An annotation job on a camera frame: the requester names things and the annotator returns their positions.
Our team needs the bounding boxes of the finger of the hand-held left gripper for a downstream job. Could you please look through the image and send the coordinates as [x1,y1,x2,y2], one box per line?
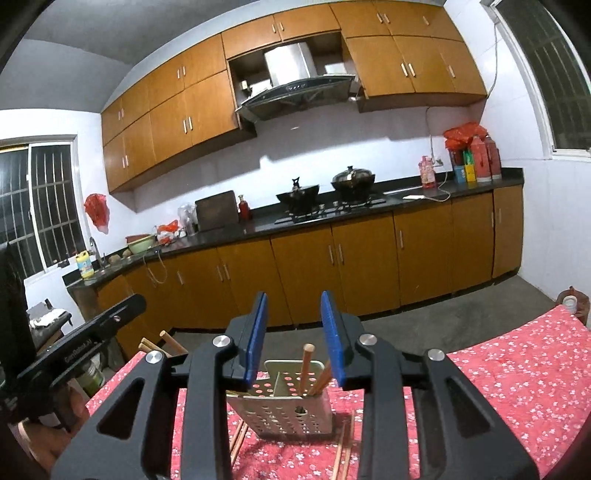
[76,294,147,344]

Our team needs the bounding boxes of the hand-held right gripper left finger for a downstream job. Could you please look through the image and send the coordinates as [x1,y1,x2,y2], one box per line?
[51,291,269,480]

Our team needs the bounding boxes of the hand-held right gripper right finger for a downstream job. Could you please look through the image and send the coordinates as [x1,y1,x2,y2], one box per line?
[320,290,541,480]

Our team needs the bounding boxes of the beige perforated utensil holder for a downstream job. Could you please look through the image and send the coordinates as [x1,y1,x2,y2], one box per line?
[226,360,335,439]

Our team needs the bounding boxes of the glass jar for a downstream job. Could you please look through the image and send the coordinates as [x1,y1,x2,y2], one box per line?
[76,362,106,393]

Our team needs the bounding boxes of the white rag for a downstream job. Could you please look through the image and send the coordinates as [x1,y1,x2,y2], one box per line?
[30,307,68,328]

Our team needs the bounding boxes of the yellow bottle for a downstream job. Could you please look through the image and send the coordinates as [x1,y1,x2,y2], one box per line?
[76,250,95,280]

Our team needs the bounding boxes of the wooden base cabinets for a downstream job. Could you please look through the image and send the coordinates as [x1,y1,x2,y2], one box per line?
[69,185,525,365]

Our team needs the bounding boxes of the green plastic basin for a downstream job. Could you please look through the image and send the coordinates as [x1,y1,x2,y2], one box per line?
[126,234,157,256]

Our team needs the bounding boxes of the orange stool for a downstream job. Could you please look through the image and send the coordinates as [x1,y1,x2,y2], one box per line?
[9,383,95,476]

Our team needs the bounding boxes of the orange plastic bag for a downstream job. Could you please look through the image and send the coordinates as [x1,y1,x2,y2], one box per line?
[156,220,185,244]

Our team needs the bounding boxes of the red hanging plastic bag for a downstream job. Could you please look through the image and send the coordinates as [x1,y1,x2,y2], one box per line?
[84,194,112,232]

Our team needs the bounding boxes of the black kitchen countertop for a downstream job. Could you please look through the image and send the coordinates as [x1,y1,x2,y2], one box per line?
[62,167,525,289]

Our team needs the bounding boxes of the clear plastic jar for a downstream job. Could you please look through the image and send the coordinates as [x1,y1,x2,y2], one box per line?
[178,203,199,236]

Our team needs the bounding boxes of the black gas stove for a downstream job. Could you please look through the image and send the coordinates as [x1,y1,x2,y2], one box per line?
[274,194,389,225]

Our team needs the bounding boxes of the dark cutting board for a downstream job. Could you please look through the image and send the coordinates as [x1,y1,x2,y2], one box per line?
[195,190,239,233]

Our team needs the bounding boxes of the red floral tablecloth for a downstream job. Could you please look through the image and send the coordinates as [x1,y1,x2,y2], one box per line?
[85,305,591,480]

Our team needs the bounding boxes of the wok with lid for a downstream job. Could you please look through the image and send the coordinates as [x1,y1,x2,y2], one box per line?
[331,165,376,201]

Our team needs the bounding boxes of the pink detergent bottle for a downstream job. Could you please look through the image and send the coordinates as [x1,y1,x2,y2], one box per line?
[419,155,437,189]

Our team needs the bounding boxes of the red thermos flask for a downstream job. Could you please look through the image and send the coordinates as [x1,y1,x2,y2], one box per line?
[485,135,503,180]
[471,135,492,183]

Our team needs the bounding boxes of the brown wooden chair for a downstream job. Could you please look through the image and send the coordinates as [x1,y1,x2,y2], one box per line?
[556,286,591,326]

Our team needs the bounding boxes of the steel range hood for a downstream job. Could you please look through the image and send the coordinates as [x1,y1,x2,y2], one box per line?
[235,41,358,123]

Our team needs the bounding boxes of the large barred window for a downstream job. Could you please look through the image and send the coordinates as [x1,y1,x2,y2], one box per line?
[480,0,591,160]

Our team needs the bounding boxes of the black wok with handle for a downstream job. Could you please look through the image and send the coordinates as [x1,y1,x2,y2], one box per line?
[276,175,321,214]

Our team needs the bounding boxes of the wooden wall cabinets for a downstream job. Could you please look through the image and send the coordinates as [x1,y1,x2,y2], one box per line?
[100,0,489,195]

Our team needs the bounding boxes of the white wall cable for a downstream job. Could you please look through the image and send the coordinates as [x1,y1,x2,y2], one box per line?
[425,21,502,204]

